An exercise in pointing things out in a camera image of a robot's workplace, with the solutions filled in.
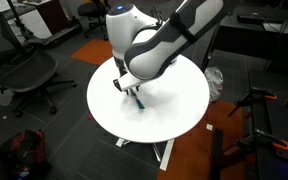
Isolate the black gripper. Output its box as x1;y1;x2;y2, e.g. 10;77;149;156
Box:
112;58;142;94

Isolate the black mesh office chair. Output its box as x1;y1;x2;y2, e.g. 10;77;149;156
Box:
0;4;78;118

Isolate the dark red wooden block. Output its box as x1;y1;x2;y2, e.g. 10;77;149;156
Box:
221;145;252;169

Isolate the white plastic bag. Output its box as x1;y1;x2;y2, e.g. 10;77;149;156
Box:
203;66;224;104

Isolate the black desk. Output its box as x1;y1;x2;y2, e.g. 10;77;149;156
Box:
200;4;288;73

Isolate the black keyboard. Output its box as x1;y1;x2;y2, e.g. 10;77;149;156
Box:
236;12;266;25

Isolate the black upright post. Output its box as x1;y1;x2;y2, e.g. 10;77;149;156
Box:
209;128;225;180

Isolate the orange handled bar clamp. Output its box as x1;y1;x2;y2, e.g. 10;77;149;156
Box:
233;128;288;155
227;86;278;118

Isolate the white cabinet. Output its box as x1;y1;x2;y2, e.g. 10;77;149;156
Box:
0;0;53;40

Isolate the white table base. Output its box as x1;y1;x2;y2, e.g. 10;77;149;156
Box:
115;137;177;173

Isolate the red and black backpack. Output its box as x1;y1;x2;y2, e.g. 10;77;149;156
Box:
0;129;52;180

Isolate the black low platform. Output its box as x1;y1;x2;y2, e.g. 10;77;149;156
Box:
26;19;84;48

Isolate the teal marker with black cap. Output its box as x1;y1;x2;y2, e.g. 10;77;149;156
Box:
129;88;146;111

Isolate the black padded office chair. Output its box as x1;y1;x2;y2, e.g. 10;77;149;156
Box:
77;0;114;41

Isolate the black tripod pole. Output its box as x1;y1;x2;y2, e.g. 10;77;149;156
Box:
6;0;35;38

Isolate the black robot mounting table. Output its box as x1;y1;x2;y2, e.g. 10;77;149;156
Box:
248;69;288;180

